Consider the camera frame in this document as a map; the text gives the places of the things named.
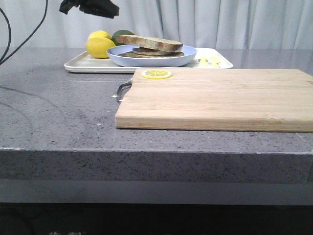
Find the black gripper finger overhead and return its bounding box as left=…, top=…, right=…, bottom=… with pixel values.
left=79, top=0, right=119, bottom=19
left=59, top=0, right=79, bottom=15

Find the bread slice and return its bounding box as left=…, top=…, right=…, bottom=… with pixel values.
left=118, top=51, right=184, bottom=58
left=117, top=35, right=183, bottom=52

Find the light blue plate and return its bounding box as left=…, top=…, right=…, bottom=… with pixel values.
left=107, top=45, right=198, bottom=67

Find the white serving tray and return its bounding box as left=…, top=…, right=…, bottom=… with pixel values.
left=64, top=47, right=233, bottom=73

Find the rear yellow lemon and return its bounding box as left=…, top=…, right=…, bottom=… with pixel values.
left=88, top=30, right=112, bottom=40

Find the yellow lemon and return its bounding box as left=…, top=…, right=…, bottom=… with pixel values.
left=88, top=30, right=112, bottom=40
left=86, top=37, right=116, bottom=59

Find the green lime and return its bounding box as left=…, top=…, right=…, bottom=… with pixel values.
left=112, top=29, right=134, bottom=46

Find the front yellow lemon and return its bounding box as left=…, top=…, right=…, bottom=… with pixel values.
left=86, top=37, right=116, bottom=59

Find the lemon slice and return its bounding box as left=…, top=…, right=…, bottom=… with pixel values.
left=141, top=69, right=172, bottom=79

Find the white curtain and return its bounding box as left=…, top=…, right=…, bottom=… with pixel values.
left=0, top=0, right=313, bottom=49

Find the wooden cutting board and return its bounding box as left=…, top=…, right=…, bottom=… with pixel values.
left=115, top=68, right=313, bottom=132

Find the black cable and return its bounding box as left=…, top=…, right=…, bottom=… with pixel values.
left=0, top=0, right=48, bottom=66

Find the metal cutting board handle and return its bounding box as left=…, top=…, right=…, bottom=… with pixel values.
left=116, top=80, right=133, bottom=103

